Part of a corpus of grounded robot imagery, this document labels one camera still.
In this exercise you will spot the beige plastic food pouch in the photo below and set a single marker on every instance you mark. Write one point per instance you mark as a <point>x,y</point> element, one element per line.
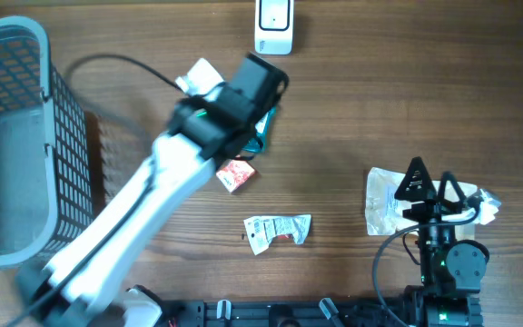
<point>383,213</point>

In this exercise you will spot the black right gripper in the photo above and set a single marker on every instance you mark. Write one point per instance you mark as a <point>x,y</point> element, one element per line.
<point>425,193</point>

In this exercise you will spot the blue mouthwash bottle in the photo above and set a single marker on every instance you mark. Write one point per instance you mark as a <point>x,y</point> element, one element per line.
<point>259,142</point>

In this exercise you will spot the red tissue packet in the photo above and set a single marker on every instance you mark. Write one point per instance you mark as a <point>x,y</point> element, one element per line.
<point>235,174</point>

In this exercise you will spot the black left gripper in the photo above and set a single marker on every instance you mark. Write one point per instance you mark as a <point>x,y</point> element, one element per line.
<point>273,101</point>

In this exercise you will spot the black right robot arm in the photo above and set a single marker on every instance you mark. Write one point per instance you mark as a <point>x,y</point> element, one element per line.
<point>451,269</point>

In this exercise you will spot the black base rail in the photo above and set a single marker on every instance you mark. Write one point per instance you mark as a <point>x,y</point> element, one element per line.
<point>359,313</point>

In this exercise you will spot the grey plastic shopping basket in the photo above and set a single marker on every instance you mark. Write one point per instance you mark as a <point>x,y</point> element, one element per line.
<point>45,187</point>

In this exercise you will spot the white barcode scanner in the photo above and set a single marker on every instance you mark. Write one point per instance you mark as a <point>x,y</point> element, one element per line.
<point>273,27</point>

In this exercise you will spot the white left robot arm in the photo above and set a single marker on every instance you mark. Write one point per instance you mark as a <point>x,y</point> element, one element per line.
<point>81,284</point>

